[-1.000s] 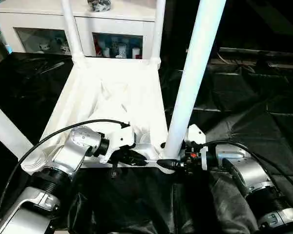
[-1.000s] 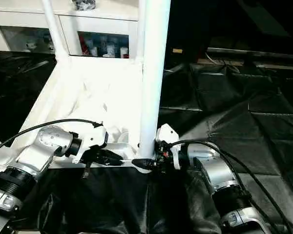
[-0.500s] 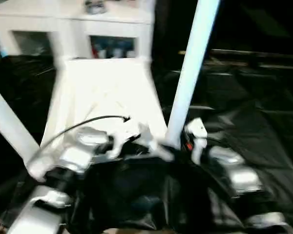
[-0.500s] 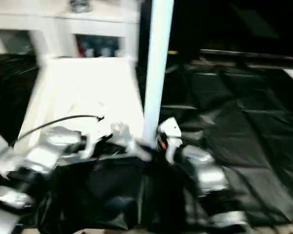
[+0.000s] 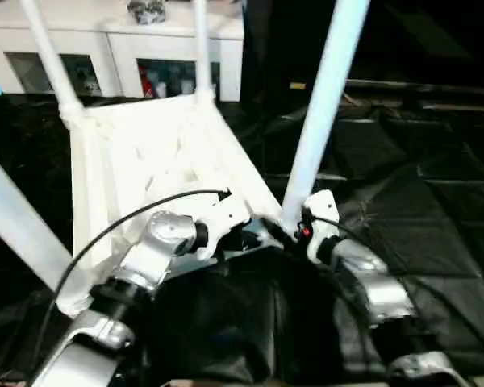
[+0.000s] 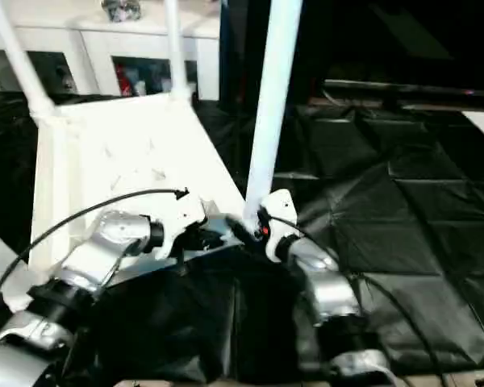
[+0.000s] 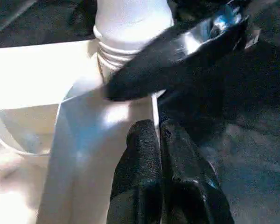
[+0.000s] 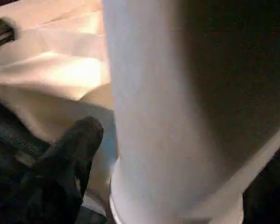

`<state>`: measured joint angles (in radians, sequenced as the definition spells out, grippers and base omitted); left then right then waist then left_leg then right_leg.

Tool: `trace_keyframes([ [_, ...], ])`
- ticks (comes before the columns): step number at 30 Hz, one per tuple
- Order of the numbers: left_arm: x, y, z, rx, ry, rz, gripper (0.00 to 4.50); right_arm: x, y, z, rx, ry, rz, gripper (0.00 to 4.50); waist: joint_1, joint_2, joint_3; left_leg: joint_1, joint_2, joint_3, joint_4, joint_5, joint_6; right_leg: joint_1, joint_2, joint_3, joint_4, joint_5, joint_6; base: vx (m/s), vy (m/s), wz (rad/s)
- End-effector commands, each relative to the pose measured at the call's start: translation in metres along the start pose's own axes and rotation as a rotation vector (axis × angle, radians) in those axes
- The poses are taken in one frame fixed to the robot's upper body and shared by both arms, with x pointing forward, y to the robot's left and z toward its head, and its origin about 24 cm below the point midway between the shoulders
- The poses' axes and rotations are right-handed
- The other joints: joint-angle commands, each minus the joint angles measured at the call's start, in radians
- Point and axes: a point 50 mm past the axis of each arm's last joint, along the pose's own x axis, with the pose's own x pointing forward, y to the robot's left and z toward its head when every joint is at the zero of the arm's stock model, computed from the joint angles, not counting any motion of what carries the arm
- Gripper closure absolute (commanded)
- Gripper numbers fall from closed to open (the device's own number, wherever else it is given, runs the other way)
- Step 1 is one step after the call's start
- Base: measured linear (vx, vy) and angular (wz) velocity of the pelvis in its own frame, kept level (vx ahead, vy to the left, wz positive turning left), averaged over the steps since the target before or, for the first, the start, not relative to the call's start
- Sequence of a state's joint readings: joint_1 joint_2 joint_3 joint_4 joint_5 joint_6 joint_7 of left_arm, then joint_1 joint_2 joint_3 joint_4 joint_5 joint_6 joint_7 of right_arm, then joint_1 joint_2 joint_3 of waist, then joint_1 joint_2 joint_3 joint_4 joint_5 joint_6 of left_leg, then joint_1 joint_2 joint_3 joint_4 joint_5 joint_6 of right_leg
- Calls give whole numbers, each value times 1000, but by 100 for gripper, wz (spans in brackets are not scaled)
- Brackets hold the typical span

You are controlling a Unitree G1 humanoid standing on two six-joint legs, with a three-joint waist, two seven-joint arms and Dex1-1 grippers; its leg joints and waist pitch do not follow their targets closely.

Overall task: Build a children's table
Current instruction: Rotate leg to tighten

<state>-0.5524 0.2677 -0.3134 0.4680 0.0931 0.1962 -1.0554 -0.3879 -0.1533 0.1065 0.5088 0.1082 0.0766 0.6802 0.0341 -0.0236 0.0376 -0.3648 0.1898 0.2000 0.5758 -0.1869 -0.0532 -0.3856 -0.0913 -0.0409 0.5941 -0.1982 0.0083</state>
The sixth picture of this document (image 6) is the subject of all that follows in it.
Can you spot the white plastic table leg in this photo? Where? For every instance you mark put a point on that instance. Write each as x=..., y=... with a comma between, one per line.
x=177, y=52
x=20, y=60
x=0, y=258
x=274, y=101

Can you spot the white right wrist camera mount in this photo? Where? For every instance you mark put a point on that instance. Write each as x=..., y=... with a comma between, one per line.
x=280, y=205

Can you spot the white glass door cabinet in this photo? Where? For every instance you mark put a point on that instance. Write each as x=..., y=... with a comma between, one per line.
x=84, y=40

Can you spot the blue white patterned jar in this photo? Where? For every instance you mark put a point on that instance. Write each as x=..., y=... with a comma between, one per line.
x=121, y=9

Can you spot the long dark rod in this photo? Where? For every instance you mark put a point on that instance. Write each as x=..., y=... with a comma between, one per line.
x=407, y=90

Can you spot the black mat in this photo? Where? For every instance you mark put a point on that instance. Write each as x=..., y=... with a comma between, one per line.
x=387, y=201

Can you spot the white plastic table top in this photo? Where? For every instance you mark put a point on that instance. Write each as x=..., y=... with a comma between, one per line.
x=125, y=141

